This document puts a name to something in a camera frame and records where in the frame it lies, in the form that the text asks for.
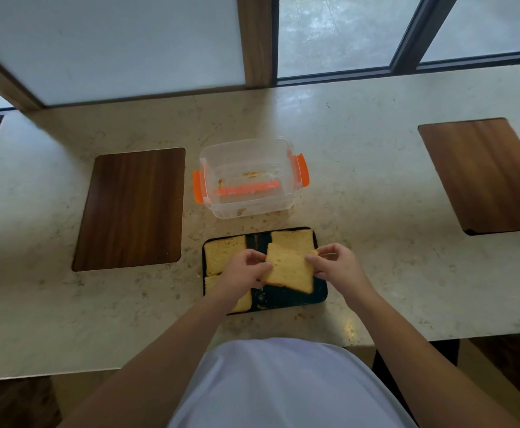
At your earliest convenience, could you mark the person's left hand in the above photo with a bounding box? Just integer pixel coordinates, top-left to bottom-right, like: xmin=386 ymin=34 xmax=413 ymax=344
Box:
xmin=216 ymin=249 xmax=273 ymax=299

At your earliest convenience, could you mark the person's right hand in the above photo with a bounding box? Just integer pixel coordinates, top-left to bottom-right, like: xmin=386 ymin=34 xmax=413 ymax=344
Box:
xmin=305 ymin=243 xmax=369 ymax=299

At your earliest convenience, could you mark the toasted bread slice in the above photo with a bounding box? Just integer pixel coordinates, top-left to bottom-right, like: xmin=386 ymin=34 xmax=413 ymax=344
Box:
xmin=204 ymin=274 xmax=253 ymax=314
xmin=263 ymin=242 xmax=319 ymax=295
xmin=271 ymin=229 xmax=315 ymax=254
xmin=204 ymin=235 xmax=248 ymax=277

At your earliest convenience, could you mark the person's left forearm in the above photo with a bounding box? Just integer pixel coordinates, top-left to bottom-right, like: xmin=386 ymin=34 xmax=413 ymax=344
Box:
xmin=58 ymin=289 xmax=247 ymax=428

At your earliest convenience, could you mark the person's right forearm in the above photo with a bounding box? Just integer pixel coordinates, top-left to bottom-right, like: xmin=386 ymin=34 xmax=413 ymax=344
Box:
xmin=346 ymin=281 xmax=520 ymax=428

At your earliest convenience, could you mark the black rectangular tray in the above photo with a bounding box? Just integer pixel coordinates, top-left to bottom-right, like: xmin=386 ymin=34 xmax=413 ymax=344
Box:
xmin=201 ymin=226 xmax=328 ymax=315

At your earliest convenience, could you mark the clear container with orange clips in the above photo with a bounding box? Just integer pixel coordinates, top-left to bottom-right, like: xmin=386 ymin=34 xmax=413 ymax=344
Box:
xmin=192 ymin=137 xmax=310 ymax=219

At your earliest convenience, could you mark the person's white shirt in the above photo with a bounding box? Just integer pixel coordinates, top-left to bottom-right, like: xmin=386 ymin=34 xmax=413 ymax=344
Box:
xmin=167 ymin=338 xmax=417 ymax=428

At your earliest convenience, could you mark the dark wooden placemat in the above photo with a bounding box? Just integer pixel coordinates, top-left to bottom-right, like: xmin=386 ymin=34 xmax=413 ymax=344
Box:
xmin=417 ymin=118 xmax=520 ymax=236
xmin=72 ymin=148 xmax=186 ymax=272

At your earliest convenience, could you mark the dark window frame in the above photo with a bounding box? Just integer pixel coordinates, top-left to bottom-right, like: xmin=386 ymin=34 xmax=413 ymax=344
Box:
xmin=271 ymin=0 xmax=520 ymax=86

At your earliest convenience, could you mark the wooden wall post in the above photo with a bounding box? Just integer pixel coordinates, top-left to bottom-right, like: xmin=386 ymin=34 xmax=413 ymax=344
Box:
xmin=236 ymin=0 xmax=274 ymax=89

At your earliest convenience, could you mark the white wall panel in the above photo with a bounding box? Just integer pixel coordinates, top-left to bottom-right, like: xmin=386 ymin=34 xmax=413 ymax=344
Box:
xmin=0 ymin=0 xmax=246 ymax=107

